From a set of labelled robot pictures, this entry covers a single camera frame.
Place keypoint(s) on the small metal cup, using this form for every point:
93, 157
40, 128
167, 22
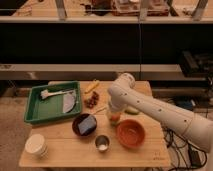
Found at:
102, 143

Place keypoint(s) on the red-orange bowl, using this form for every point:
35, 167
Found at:
130, 133

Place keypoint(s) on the grey half-round plate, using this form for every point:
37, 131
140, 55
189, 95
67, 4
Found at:
69, 101

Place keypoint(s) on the blue-grey sponge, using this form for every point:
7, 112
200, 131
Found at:
87, 125

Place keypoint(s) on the green cucumber piece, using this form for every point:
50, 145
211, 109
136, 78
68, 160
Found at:
132, 111

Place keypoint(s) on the bunch of red grapes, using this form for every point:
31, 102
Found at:
92, 101

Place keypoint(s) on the red-yellow apple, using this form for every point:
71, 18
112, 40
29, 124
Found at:
115, 117

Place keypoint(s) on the green plastic tray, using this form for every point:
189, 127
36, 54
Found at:
51, 109

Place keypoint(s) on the black power adapter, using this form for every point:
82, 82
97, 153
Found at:
194, 158

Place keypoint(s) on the dark purple bowl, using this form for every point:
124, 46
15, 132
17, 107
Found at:
76, 122

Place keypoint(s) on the black equipment on shelf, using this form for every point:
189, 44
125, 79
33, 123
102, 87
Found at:
196, 65

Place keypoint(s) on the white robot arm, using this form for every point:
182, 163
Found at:
193, 127

